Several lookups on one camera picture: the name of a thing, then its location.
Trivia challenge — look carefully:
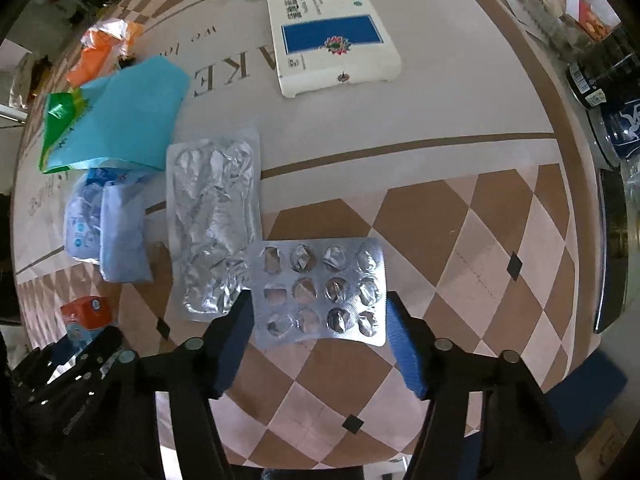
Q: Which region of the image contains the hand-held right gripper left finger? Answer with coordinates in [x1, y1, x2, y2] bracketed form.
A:
[107, 290, 257, 480]

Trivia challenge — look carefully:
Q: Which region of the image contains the silver twelve-cell blister pack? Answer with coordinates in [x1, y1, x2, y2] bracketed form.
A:
[245, 237, 388, 348]

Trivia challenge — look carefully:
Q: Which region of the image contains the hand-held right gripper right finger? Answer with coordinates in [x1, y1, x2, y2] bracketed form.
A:
[383, 291, 581, 480]

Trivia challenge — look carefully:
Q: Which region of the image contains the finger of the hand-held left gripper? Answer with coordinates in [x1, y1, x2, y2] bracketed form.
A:
[10, 327, 126, 461]

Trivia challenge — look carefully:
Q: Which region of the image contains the checkered printed tablecloth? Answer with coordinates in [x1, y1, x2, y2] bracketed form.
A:
[10, 0, 603, 471]

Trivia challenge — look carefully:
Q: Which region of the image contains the white medicine box blue panel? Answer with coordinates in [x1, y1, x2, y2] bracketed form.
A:
[265, 0, 403, 99]

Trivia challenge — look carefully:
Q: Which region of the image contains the orange plastic wrapper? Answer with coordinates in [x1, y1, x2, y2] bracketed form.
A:
[65, 17, 147, 88]

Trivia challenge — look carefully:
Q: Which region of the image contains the teal and green paper bag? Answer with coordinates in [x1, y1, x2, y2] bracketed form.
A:
[40, 56, 193, 175]

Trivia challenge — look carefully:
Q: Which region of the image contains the clear blue printed plastic packet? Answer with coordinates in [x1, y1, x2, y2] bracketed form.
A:
[63, 169, 118, 265]

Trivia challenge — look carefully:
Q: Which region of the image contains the blue chair seat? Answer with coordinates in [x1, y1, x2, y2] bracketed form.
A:
[542, 350, 628, 426]

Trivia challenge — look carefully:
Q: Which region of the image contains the pale blue plastic packet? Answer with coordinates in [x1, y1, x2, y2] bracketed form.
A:
[99, 172, 153, 283]

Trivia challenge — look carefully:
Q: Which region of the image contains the small orange carton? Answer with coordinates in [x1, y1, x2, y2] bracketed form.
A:
[60, 296, 115, 346]

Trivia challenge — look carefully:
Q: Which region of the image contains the white and orange box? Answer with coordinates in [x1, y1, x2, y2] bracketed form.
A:
[565, 0, 622, 43]

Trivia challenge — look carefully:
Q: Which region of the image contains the black lidded jar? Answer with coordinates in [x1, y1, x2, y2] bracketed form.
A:
[566, 57, 636, 110]

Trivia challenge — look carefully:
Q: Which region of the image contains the dark blue glass jar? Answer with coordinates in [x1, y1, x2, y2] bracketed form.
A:
[586, 92, 640, 168]

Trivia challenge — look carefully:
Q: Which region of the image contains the large crumpled silver blister pack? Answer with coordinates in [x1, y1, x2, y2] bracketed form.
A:
[165, 127, 264, 323]

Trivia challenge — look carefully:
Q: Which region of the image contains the black flat device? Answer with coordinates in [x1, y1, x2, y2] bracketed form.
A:
[593, 167, 632, 335]

